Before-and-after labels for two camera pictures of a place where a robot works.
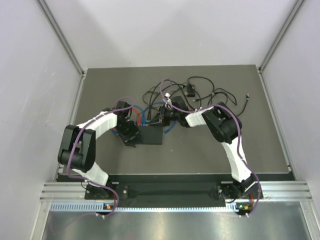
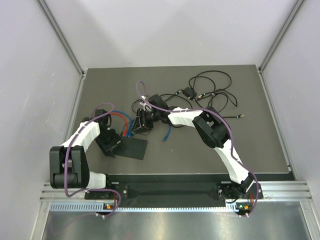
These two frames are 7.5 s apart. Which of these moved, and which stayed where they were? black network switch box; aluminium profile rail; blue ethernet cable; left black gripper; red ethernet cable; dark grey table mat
Moved: black network switch box; blue ethernet cable; left black gripper; red ethernet cable
Stayed: aluminium profile rail; dark grey table mat
